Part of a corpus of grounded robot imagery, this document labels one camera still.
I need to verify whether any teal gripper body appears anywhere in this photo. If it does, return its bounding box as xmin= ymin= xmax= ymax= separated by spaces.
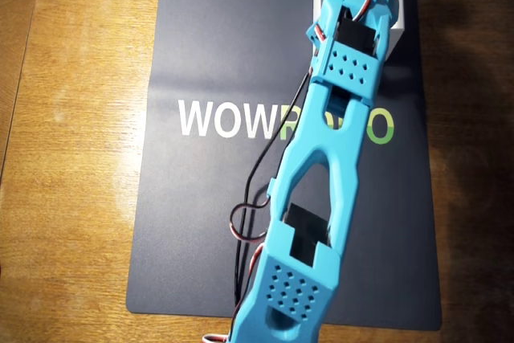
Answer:
xmin=373 ymin=0 xmax=402 ymax=33

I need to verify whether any black WOWROBO printed mat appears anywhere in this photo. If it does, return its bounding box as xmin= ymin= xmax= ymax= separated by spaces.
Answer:
xmin=125 ymin=0 xmax=443 ymax=332

